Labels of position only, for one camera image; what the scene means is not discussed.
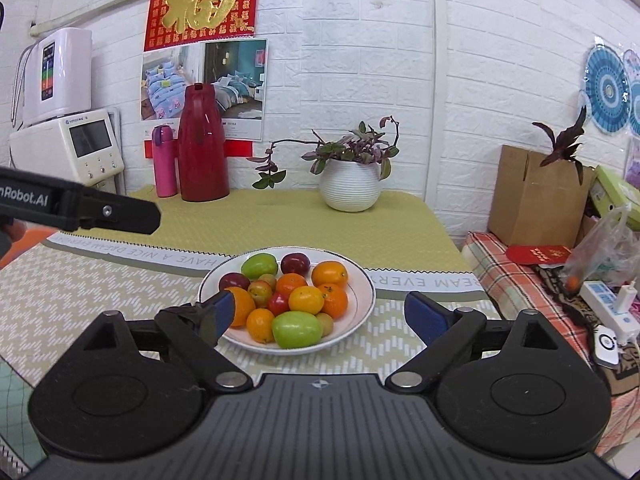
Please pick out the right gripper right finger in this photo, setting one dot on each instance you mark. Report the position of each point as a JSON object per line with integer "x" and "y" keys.
{"x": 448, "y": 335}

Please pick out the white water purifier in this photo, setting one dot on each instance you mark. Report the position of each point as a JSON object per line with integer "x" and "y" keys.
{"x": 58, "y": 76}

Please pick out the lower right tangerine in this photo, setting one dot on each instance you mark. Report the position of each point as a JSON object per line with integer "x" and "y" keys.
{"x": 335, "y": 300}

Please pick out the brown longan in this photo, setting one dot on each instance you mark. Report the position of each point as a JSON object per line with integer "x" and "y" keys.
{"x": 270, "y": 279}
{"x": 327, "y": 323}

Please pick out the beige chevron table mat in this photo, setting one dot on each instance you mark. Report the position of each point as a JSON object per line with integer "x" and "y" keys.
{"x": 51, "y": 293}

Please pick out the green shoe box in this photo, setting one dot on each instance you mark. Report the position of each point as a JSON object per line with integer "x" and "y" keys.
{"x": 609, "y": 191}

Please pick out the orange tangerine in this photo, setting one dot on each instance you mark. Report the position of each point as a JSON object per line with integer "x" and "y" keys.
{"x": 288, "y": 282}

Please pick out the white power strip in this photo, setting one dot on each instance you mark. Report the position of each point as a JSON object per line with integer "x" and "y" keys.
{"x": 613, "y": 309}

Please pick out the clear plastic bag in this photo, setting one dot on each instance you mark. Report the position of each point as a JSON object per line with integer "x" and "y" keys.
{"x": 608, "y": 253}

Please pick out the large green fruit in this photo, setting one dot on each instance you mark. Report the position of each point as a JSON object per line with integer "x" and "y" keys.
{"x": 295, "y": 329}

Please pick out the red envelope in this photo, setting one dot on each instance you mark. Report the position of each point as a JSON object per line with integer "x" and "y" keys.
{"x": 550, "y": 255}

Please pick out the white round plate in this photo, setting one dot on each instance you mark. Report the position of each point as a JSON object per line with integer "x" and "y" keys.
{"x": 359, "y": 289}

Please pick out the green fruit on plate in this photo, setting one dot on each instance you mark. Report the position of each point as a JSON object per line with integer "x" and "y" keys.
{"x": 258, "y": 265}

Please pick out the plaid cloth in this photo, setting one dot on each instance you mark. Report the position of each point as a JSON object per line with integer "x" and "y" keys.
{"x": 513, "y": 288}

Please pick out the white round device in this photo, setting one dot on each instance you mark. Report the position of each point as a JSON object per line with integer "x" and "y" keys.
{"x": 605, "y": 348}

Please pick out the dark purple leaf plant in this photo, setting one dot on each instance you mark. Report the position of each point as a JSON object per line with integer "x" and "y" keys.
{"x": 565, "y": 144}

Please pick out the yellow orange fruit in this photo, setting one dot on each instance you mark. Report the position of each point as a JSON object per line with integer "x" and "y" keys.
{"x": 307, "y": 299}

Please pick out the olive green table mat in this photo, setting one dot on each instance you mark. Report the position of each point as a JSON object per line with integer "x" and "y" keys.
{"x": 399, "y": 232}

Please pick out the red plum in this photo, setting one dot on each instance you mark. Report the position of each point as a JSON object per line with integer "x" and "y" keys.
{"x": 278, "y": 303}

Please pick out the blue round wall decoration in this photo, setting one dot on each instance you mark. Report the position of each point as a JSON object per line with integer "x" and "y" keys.
{"x": 606, "y": 89}

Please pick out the large orange on plate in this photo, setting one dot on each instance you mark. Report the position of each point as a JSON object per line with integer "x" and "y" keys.
{"x": 244, "y": 305}

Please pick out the white appliance with screen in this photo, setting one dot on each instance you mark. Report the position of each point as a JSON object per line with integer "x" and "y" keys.
{"x": 81, "y": 148}

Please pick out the white ribbed plant pot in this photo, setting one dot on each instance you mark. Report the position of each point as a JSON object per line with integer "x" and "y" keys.
{"x": 350, "y": 186}

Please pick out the dark red thermos jug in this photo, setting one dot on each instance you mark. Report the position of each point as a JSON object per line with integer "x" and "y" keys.
{"x": 202, "y": 164}

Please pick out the bedding poster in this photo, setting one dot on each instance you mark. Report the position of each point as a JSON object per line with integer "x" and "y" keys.
{"x": 235, "y": 69}

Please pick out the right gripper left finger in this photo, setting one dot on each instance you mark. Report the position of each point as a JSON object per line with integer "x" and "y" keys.
{"x": 193, "y": 331}

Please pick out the brown cardboard box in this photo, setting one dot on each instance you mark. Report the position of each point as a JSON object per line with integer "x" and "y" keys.
{"x": 535, "y": 205}

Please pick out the reddish green small fruit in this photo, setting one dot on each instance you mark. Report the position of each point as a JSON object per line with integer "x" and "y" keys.
{"x": 261, "y": 292}

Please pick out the dark purple plum on plate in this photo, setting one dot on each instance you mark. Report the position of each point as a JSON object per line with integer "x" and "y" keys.
{"x": 295, "y": 263}

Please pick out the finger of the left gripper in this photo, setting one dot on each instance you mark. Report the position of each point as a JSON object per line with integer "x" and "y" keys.
{"x": 108, "y": 211}

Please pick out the purple green trailing plant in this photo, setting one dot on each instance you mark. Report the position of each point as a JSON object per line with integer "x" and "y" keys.
{"x": 364, "y": 145}

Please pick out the orange stool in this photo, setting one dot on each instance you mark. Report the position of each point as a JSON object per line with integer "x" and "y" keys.
{"x": 32, "y": 237}

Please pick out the upper right orange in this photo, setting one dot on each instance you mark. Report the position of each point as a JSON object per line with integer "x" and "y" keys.
{"x": 329, "y": 273}

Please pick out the person's left hand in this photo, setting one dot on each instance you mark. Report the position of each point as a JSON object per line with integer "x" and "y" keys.
{"x": 14, "y": 228}

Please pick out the small orange front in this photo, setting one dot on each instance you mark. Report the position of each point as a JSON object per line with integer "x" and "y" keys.
{"x": 258, "y": 325}

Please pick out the red gold fu poster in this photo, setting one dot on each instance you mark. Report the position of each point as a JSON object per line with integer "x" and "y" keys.
{"x": 173, "y": 23}

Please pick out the pink bottle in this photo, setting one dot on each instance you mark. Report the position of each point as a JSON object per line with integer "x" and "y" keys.
{"x": 163, "y": 157}

